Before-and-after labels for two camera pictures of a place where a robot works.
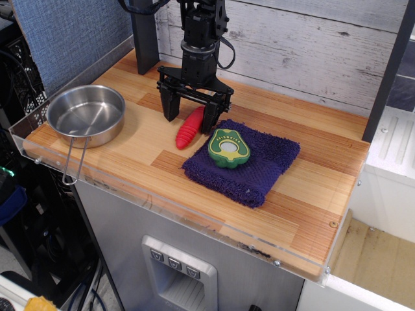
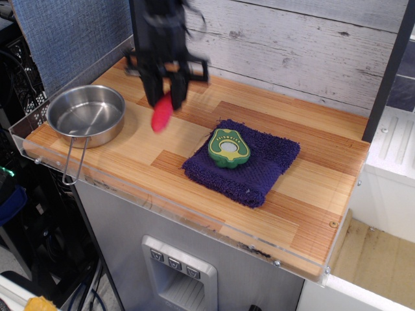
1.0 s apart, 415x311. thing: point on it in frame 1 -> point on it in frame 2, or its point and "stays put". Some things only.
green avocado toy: [228, 148] stays put
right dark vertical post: [399, 50] stays put
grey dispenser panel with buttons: [179, 281] stays put
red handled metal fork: [189, 128] -> [162, 114]
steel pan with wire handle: [83, 117] stays put
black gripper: [197, 80] -> [163, 44]
